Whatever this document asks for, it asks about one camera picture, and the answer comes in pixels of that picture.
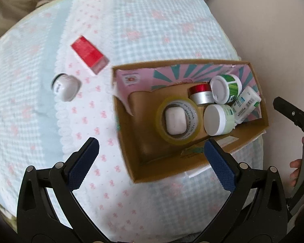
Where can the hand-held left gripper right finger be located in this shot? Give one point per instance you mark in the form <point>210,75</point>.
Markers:
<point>221,168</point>

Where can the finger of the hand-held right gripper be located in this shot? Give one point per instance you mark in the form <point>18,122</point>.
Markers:
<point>293,112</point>

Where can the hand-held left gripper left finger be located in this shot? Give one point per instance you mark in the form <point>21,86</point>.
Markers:
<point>82,165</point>

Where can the white bottle green label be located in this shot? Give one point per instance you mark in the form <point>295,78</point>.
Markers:
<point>245,101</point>

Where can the pale green jar white lid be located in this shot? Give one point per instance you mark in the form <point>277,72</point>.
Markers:
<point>214,119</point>

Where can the white earbuds case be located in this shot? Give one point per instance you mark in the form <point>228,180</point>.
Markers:
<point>176,120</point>

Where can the cardboard box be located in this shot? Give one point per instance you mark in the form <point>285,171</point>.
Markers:
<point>152,162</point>

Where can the red and silver jar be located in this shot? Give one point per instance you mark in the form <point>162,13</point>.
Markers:
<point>201,97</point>

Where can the green striped jar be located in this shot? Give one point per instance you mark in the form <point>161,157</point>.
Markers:
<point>220,87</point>

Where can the clear tape roll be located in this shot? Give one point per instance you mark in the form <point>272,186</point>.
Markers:
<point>159,116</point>

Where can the white jar dark lid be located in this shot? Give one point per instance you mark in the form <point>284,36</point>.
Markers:
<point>67,86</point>

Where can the red box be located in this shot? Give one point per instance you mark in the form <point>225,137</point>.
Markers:
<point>87,50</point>

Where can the person's right hand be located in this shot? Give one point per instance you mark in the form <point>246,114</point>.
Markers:
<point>296,173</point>

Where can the pale green fitted sheet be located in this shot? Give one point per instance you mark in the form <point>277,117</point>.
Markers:
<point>58,1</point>

